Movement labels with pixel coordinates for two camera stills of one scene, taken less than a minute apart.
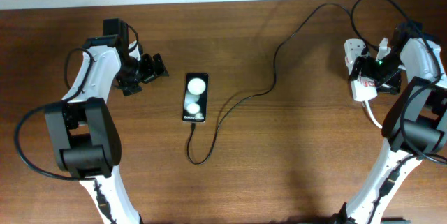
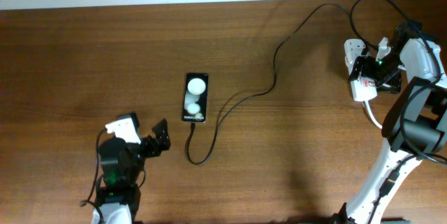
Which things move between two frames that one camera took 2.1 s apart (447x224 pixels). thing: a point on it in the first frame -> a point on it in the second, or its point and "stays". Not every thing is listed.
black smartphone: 195,100 stays
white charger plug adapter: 353,49 stays
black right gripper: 392,84 stays
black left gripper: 149,70 -> 154,147
